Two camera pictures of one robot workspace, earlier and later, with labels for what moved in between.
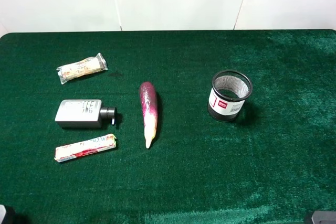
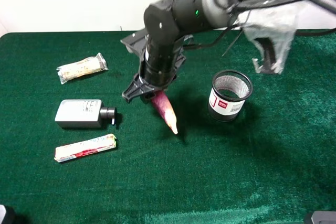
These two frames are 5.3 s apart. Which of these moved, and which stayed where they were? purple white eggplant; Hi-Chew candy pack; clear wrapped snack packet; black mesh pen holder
Moved: purple white eggplant
Stayed: black mesh pen holder; clear wrapped snack packet; Hi-Chew candy pack
